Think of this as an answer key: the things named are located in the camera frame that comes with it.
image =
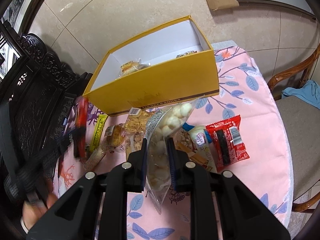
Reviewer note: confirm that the beige biscuit packet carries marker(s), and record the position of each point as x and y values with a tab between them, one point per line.
198	154

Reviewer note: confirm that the framed ink painting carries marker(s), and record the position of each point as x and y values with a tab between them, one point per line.
12	12

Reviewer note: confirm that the clear bag of white puffs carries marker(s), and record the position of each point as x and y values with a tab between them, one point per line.
164	123

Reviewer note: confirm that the clear rice cracker bar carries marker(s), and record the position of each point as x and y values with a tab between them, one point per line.
94	159

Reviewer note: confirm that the small bread bun packet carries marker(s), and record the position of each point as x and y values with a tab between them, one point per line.
132	66

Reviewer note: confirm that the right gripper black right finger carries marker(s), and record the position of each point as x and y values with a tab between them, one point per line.
221	206

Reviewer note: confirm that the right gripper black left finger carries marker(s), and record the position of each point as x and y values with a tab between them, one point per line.
96	205

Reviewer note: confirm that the blue cloth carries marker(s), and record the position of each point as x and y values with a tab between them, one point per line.
309	93

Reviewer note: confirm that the clear cracker bag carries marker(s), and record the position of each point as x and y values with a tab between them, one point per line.
134	129

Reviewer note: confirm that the red black cookie packet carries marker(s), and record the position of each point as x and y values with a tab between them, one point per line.
228	143

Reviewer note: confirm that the white candy packet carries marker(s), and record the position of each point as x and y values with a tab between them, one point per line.
199	136

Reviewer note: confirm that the red chocolate wafer bar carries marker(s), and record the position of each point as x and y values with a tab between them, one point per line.
80	123

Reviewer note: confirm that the person's left hand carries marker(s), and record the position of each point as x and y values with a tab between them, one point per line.
31	213

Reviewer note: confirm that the red white snack packet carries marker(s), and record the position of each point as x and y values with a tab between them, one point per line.
186	53

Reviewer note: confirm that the yellow wrapped snack bar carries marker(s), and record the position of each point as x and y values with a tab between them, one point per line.
97	132

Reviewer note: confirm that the wooden chair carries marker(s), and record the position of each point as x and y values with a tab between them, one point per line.
301	121

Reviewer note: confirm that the yellow cardboard box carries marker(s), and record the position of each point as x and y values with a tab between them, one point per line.
168	80

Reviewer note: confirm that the dark carved wooden furniture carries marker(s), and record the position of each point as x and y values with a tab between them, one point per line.
40	90

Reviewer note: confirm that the pink patterned tablecloth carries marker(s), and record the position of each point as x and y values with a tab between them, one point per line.
268	170

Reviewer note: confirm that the clear cookie bag with label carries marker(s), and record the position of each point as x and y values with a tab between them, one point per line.
114	138

